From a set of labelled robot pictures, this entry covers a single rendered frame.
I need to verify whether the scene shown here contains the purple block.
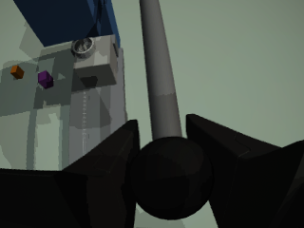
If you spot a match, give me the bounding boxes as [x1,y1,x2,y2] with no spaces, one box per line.
[38,70,54,88]

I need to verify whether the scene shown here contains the small orange block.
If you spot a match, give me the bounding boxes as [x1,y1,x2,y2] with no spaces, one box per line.
[10,66,24,80]

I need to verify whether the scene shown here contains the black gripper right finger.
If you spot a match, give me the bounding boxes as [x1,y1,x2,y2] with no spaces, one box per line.
[186,114,304,228]

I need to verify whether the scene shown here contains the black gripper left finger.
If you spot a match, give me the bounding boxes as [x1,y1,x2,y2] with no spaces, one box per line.
[0,119,141,228]

